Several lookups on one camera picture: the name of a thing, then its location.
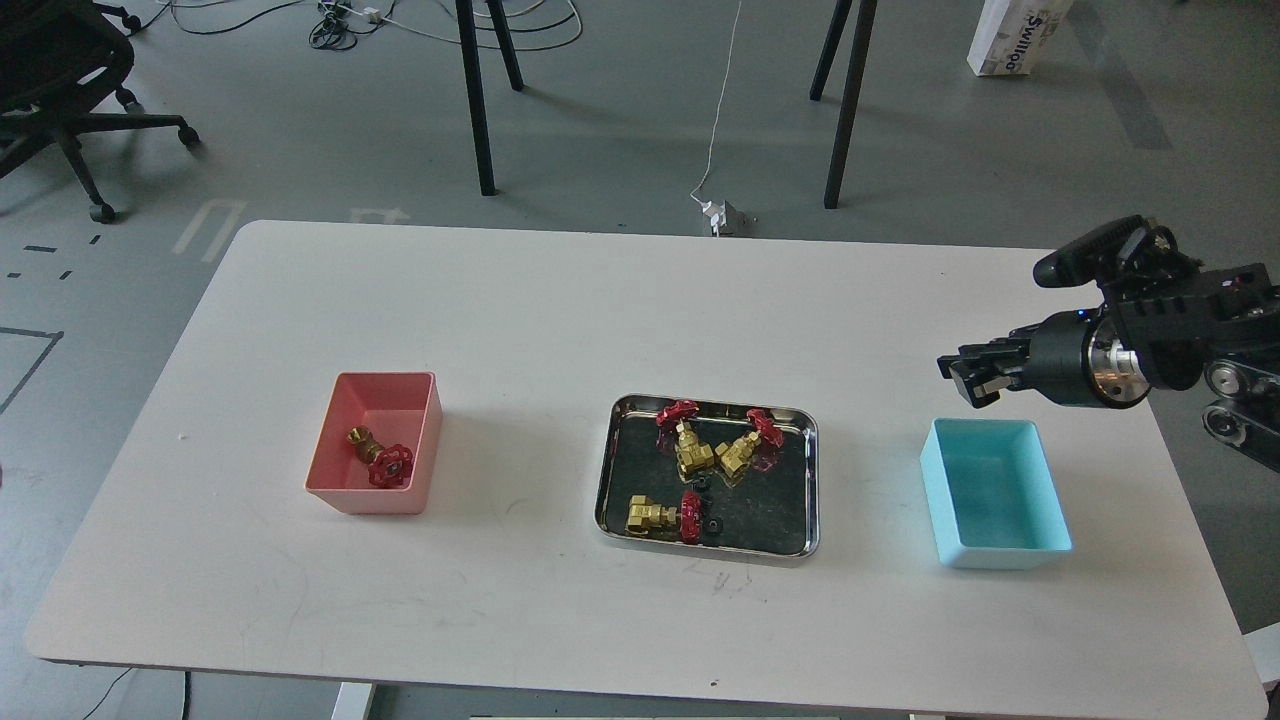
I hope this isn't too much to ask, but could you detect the white cable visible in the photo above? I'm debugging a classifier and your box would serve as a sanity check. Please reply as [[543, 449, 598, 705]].
[[690, 0, 745, 206]]

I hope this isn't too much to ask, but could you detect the black office chair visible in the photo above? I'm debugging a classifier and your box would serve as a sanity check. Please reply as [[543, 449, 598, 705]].
[[1, 1, 200, 224]]

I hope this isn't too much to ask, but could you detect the stainless steel tray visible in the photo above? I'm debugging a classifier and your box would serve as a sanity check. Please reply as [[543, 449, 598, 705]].
[[595, 395, 819, 560]]

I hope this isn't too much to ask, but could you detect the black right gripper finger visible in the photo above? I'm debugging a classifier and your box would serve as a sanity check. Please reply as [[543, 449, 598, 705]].
[[950, 363, 1025, 409], [937, 338, 1030, 375]]

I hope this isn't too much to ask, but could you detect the white power adapter plug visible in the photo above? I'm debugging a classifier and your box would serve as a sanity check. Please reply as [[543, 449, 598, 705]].
[[698, 200, 750, 237]]

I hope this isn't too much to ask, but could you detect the white object at edge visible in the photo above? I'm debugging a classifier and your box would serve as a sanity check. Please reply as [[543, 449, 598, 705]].
[[1243, 623, 1280, 692]]

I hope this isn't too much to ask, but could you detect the white cardboard box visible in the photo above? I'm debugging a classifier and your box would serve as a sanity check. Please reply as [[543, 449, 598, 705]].
[[966, 1, 1073, 77]]

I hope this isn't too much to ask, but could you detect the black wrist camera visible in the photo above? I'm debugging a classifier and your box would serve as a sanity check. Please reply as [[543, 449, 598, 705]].
[[1032, 215, 1202, 292]]

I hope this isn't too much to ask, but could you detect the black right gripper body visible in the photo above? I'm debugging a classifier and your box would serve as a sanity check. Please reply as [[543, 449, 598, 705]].
[[1007, 307, 1146, 410]]

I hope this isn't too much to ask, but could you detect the white table leg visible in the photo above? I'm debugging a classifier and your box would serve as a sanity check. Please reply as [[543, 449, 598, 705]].
[[330, 682, 378, 720]]

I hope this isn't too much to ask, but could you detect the black cable bundle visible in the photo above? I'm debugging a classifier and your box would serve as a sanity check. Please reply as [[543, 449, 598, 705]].
[[150, 0, 584, 53]]

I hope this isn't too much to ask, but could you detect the brass valve red handwheel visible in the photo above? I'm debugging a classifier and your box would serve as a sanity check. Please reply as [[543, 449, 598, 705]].
[[713, 407, 785, 487], [655, 398, 716, 484], [346, 427, 413, 489], [623, 489, 705, 544]]

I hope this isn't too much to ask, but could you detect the pink plastic box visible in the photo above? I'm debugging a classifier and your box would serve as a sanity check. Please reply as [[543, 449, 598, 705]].
[[305, 372, 443, 515]]

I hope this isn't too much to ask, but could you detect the light blue plastic box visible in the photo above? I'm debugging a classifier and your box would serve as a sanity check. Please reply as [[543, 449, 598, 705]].
[[919, 416, 1074, 570]]

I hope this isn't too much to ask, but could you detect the black table leg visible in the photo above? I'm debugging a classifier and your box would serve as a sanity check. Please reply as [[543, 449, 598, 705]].
[[823, 1, 879, 209], [454, 0, 497, 197], [808, 0, 852, 102], [486, 0, 525, 92]]

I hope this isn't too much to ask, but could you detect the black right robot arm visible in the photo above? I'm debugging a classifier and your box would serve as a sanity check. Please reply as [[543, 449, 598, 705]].
[[937, 263, 1277, 470]]

